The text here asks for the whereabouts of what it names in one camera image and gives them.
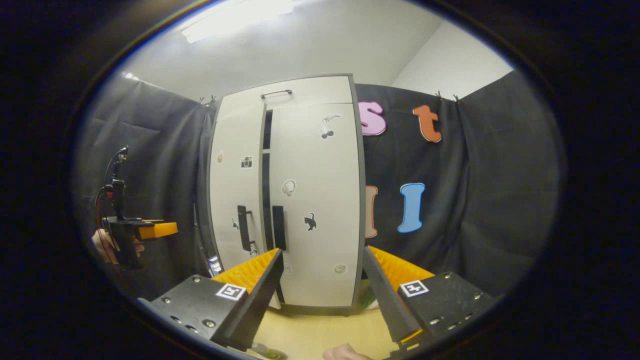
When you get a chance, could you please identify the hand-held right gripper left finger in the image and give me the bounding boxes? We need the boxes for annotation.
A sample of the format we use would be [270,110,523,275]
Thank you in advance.
[136,247,285,352]

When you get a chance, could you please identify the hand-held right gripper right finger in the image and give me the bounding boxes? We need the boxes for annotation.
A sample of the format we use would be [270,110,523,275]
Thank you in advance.
[362,245,502,358]

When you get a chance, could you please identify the green label clear bottle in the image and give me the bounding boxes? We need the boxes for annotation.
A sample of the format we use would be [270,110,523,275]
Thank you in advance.
[359,280,379,311]

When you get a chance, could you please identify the white cabinet door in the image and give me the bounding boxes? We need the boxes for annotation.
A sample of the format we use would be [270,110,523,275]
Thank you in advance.
[267,102,362,307]
[209,102,267,310]

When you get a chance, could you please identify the white and grey cabinet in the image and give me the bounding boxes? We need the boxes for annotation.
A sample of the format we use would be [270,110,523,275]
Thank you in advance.
[207,74,367,316]

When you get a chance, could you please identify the white cabinet drawer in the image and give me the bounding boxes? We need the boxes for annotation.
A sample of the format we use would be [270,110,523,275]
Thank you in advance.
[220,76,355,118]

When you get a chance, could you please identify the ceiling light panel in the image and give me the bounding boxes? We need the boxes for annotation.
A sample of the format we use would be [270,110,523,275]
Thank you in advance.
[181,0,296,45]

